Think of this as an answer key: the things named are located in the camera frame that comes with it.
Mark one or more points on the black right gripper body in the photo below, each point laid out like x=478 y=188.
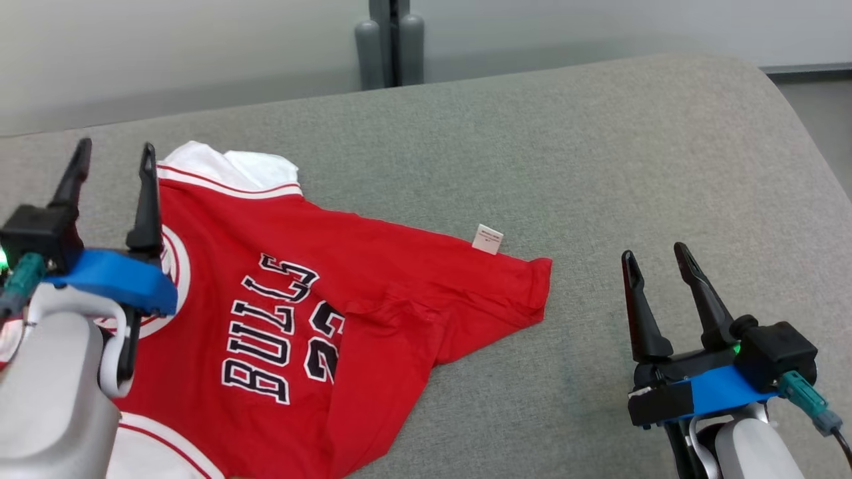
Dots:
x=665 y=372

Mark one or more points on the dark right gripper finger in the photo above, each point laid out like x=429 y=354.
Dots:
x=642 y=313
x=709 y=306

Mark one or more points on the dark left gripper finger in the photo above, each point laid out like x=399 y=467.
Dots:
x=73 y=179
x=148 y=213

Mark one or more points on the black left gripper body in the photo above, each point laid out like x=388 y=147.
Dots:
x=130 y=346

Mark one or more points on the red Bulls basketball jersey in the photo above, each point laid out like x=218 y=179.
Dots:
x=373 y=279

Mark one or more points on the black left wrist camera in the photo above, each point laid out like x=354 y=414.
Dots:
x=40 y=233

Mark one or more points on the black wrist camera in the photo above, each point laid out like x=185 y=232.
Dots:
x=779 y=352
x=40 y=233

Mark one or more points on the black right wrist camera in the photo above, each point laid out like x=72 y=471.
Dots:
x=779 y=352

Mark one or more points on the grey partition frame post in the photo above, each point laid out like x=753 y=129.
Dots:
x=389 y=40

